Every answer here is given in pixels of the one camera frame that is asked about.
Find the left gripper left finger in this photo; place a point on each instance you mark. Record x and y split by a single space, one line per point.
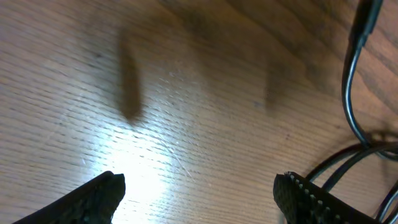
94 202

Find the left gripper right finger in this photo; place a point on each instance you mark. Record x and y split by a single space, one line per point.
303 202

